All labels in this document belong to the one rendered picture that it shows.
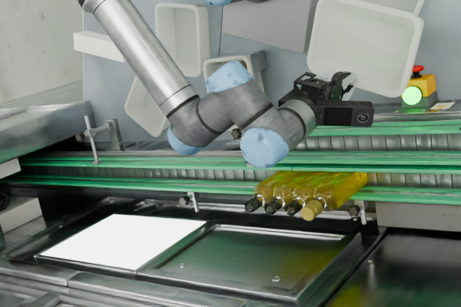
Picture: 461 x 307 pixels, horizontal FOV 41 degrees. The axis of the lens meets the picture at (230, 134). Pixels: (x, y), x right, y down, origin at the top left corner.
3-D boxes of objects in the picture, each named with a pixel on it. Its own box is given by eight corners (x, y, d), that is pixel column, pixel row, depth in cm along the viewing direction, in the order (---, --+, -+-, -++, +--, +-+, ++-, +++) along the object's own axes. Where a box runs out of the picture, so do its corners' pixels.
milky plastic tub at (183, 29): (175, 66, 205) (158, 72, 199) (171, -2, 198) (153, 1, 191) (217, 72, 196) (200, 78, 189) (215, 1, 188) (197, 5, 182)
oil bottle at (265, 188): (292, 181, 174) (252, 210, 157) (289, 162, 173) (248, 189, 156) (310, 181, 171) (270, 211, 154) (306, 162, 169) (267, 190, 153)
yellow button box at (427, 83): (411, 101, 161) (401, 108, 155) (407, 73, 159) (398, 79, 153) (438, 99, 157) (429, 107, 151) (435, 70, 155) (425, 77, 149)
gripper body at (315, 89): (308, 68, 125) (277, 91, 117) (346, 79, 121) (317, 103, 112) (306, 102, 129) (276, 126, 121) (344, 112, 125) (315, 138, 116)
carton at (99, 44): (86, 30, 223) (73, 33, 218) (134, 42, 211) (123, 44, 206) (86, 46, 225) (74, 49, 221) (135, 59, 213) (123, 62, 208)
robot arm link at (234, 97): (184, 97, 111) (221, 145, 111) (222, 64, 104) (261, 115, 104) (207, 83, 117) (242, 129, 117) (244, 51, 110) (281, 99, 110)
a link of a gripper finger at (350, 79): (335, 57, 131) (315, 74, 125) (361, 63, 128) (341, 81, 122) (335, 70, 133) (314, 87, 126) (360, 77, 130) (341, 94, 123)
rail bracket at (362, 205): (368, 211, 163) (348, 231, 153) (365, 187, 162) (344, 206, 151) (383, 212, 161) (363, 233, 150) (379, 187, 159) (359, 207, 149)
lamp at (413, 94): (405, 103, 154) (401, 106, 152) (403, 86, 153) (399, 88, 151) (423, 102, 151) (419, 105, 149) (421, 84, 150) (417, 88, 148)
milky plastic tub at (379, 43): (336, -12, 133) (318, -9, 127) (437, 11, 123) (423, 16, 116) (322, 64, 140) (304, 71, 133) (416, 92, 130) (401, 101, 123)
